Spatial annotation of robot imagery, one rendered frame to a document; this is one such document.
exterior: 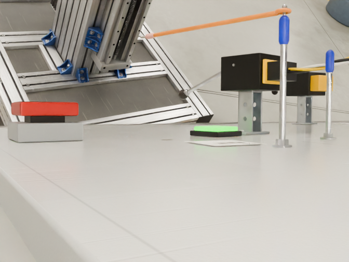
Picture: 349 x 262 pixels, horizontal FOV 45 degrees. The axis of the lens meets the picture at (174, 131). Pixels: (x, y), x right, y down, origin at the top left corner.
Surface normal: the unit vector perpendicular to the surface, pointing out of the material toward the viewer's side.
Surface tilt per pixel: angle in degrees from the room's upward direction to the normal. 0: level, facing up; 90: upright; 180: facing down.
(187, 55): 0
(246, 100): 80
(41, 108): 43
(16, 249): 0
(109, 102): 0
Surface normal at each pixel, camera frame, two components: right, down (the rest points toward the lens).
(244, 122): -0.73, 0.04
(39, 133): 0.49, 0.05
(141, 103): 0.36, -0.65
